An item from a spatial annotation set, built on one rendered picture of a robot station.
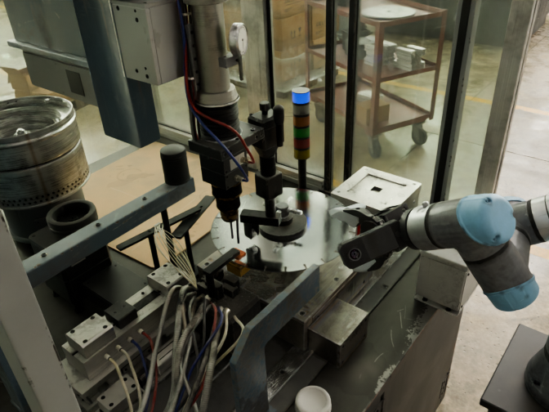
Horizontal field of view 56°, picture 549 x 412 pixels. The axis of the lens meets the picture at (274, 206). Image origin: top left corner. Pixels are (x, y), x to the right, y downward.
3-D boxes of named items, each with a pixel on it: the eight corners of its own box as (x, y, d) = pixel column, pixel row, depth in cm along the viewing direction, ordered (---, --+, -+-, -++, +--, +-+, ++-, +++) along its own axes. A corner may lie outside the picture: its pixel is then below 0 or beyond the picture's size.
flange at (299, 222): (253, 236, 114) (252, 227, 112) (264, 209, 123) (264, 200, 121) (303, 241, 111) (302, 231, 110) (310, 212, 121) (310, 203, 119)
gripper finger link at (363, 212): (349, 221, 99) (383, 238, 92) (342, 224, 98) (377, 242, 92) (348, 199, 96) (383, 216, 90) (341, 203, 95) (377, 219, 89)
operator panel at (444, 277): (457, 241, 142) (466, 195, 134) (498, 255, 136) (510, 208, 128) (413, 298, 124) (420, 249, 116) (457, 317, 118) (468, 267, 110)
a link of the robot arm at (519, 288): (545, 265, 83) (512, 212, 81) (542, 311, 75) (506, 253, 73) (498, 277, 88) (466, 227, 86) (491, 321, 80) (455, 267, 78)
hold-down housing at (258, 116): (271, 187, 108) (267, 95, 97) (287, 195, 105) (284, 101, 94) (251, 197, 105) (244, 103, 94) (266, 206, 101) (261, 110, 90)
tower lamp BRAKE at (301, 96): (299, 96, 135) (298, 86, 133) (313, 100, 133) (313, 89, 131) (288, 102, 132) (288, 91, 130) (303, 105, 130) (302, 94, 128)
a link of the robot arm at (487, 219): (505, 260, 71) (474, 212, 69) (444, 263, 81) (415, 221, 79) (528, 226, 75) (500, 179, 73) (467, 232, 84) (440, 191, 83)
